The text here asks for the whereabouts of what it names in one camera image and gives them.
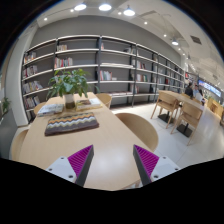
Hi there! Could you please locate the seated person light top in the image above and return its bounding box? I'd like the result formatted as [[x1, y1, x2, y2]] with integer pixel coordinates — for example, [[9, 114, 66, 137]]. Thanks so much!
[[193, 86, 203, 101]]

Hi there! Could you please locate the large grey bookshelf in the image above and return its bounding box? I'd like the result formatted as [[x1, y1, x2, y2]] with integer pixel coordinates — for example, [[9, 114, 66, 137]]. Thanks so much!
[[21, 35, 184, 120]]

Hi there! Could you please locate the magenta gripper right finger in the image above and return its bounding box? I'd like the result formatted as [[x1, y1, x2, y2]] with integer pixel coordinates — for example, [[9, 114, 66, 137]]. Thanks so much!
[[133, 145, 180, 186]]

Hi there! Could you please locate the wooden chair left near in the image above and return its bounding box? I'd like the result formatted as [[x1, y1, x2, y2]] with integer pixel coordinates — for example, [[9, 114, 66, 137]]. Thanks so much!
[[11, 130, 28, 161]]

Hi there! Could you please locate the long light wood table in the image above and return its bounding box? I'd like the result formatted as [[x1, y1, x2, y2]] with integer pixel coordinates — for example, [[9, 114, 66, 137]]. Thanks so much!
[[19, 105, 149, 190]]

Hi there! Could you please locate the zigzag patterned folded towel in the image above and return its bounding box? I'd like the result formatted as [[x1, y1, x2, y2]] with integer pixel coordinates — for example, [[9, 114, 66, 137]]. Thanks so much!
[[45, 112, 99, 136]]

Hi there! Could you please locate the wooden chair table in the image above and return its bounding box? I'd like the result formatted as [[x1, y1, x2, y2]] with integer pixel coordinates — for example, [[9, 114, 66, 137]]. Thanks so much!
[[172, 101, 204, 139], [155, 91, 179, 126]]

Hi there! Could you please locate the small plant at left edge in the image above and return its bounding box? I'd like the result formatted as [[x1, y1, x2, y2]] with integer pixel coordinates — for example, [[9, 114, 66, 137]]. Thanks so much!
[[2, 97, 11, 114]]

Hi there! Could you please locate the seated person dark top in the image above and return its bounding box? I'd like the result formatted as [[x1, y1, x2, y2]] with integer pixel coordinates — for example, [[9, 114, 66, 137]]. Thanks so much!
[[185, 83, 193, 98]]

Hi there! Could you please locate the wooden chair near right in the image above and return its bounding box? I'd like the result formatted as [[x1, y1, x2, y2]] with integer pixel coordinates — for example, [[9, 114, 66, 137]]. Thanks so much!
[[116, 113, 159, 152]]

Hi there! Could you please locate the wooden chair back right table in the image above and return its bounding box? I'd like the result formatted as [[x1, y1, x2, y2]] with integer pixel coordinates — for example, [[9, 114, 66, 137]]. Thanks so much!
[[155, 91, 179, 126]]

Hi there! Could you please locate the wooden chair left far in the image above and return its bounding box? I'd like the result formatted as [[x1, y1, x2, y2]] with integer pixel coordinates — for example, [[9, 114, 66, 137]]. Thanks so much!
[[34, 102, 46, 115]]

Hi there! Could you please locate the white magazine on table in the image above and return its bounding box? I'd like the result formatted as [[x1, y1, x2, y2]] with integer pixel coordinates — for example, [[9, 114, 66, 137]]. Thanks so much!
[[37, 104, 64, 116]]

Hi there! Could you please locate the wooden chair front right table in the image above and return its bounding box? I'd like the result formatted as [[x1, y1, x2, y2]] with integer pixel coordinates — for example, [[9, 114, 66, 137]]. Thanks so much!
[[172, 101, 204, 139]]

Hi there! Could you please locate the yellow book on table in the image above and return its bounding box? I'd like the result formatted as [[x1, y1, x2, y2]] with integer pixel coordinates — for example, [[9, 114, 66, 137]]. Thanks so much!
[[76, 98, 102, 110]]

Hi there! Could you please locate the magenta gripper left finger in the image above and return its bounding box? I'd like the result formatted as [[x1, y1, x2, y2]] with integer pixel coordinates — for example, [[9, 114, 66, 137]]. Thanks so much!
[[47, 145, 94, 187]]

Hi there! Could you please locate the potted green plant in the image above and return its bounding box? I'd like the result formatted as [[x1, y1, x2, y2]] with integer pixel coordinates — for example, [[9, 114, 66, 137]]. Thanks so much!
[[46, 68, 92, 110]]

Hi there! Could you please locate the wooden chair far end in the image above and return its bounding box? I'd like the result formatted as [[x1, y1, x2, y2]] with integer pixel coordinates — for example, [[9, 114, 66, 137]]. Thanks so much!
[[97, 93, 112, 108]]

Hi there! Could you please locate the wooden chair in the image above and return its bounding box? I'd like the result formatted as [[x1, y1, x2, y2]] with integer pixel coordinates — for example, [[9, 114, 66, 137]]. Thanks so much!
[[34, 102, 46, 115], [11, 130, 28, 161], [116, 113, 159, 152]]

